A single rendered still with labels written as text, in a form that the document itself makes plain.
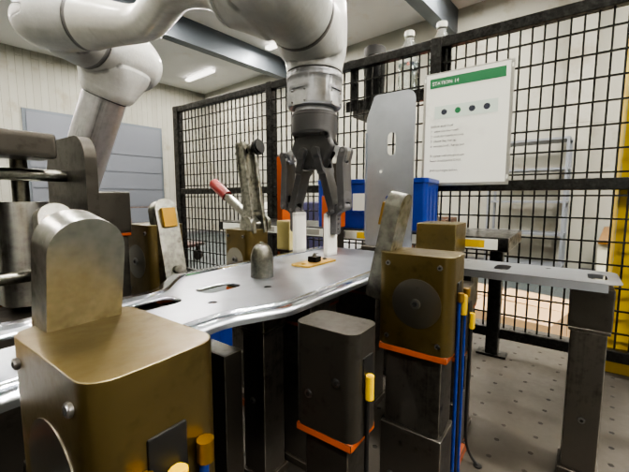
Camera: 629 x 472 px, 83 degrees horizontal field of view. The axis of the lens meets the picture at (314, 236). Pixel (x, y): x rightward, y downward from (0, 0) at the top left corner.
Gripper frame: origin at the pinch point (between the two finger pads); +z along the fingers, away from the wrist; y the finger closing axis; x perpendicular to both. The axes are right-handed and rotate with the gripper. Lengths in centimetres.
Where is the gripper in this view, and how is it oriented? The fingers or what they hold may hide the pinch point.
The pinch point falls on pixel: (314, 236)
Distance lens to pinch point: 60.1
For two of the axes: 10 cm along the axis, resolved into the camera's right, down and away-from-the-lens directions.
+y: 8.1, 0.6, -5.9
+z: 0.0, 9.9, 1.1
